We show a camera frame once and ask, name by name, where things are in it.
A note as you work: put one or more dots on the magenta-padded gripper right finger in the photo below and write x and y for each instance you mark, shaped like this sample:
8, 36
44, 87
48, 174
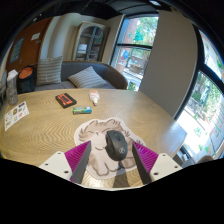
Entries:
165, 165

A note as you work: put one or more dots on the black computer mouse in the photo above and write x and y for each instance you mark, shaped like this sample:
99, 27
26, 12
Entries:
116, 146

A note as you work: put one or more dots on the leaning striped grey pillow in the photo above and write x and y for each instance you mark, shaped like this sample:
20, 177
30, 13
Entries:
87, 78

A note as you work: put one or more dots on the black box with red print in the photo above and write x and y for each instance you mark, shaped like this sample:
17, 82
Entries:
66, 100

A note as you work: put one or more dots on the small green box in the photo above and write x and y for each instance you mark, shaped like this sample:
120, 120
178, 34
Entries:
82, 110

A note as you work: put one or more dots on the cat-shaped mouse pad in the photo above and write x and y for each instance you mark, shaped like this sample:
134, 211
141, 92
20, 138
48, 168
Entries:
95, 133

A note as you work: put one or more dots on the grey curved sofa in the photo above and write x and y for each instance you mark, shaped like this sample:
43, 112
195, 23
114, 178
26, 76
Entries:
110, 75

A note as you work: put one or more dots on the upright striped grey pillow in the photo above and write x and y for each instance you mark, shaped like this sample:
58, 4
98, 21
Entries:
49, 71

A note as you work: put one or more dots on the white and orange tube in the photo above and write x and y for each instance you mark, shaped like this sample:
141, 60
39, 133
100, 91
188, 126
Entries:
94, 97

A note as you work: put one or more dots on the blue wall poster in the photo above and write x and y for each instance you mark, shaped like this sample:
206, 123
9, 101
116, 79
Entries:
16, 50

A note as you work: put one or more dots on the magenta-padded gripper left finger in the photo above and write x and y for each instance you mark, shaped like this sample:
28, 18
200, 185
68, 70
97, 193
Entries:
56, 164

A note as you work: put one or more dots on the white wall paper sign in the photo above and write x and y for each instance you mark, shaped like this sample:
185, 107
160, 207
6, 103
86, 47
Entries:
35, 36

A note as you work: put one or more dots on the large black-framed window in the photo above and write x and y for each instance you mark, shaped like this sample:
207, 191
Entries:
206, 106

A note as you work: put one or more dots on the black bag with orange top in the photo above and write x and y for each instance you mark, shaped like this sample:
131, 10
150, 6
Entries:
26, 81

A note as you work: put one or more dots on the arched glass-door cabinet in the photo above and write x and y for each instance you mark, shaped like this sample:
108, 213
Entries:
90, 41

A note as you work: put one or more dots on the white sticker sheet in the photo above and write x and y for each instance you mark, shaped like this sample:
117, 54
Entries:
16, 116

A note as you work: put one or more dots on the clear shaker bottle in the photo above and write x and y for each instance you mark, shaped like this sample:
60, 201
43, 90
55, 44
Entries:
12, 90

